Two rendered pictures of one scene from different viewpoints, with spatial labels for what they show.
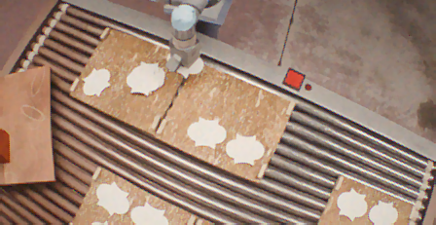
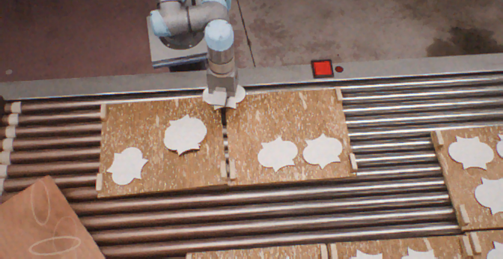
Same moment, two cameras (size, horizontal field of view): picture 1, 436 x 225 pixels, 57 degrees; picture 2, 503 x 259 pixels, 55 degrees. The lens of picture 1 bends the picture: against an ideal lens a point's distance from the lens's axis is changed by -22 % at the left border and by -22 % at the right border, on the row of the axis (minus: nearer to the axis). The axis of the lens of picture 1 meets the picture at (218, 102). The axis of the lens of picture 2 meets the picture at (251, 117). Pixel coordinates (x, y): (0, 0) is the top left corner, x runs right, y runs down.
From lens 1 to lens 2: 0.52 m
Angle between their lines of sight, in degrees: 14
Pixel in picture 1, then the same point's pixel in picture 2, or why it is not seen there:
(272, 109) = (322, 103)
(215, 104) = (267, 125)
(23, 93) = (24, 230)
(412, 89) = (407, 40)
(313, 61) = not seen: hidden behind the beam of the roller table
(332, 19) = (287, 21)
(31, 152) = not seen: outside the picture
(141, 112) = (200, 168)
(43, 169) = not seen: outside the picture
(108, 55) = (123, 132)
